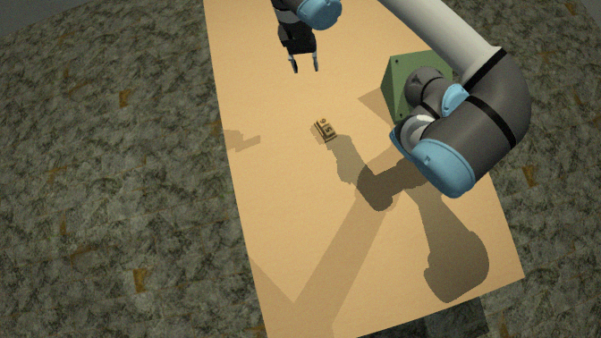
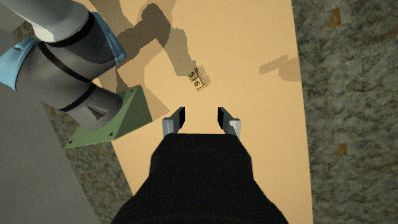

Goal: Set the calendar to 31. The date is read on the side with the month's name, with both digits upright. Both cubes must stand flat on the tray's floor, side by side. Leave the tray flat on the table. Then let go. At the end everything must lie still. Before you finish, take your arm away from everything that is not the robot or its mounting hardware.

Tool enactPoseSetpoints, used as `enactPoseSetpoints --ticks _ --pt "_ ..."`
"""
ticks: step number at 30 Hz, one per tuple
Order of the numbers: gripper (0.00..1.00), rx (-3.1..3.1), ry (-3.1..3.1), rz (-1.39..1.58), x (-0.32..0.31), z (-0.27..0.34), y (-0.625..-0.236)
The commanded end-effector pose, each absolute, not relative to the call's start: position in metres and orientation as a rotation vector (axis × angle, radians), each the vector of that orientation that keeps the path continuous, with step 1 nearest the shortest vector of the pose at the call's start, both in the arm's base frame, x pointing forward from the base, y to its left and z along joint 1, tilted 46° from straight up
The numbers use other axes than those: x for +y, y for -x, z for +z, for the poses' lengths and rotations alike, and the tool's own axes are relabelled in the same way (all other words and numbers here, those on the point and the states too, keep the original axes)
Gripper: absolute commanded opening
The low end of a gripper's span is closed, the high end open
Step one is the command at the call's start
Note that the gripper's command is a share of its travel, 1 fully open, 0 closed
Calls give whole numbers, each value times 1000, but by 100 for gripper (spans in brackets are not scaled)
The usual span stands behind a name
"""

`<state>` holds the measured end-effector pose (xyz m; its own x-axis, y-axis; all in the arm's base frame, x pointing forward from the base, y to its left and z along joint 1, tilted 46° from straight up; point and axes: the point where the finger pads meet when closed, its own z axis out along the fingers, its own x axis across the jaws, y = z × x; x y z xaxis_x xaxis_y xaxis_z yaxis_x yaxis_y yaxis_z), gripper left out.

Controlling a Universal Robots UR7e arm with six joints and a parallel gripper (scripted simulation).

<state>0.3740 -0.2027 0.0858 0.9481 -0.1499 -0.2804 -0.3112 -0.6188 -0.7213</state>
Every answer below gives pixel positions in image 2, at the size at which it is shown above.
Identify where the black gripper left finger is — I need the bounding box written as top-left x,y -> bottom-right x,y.
162,107 -> 185,138

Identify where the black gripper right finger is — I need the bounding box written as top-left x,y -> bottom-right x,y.
217,107 -> 241,139

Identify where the beige number cube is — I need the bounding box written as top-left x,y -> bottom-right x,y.
186,68 -> 199,81
191,77 -> 204,90

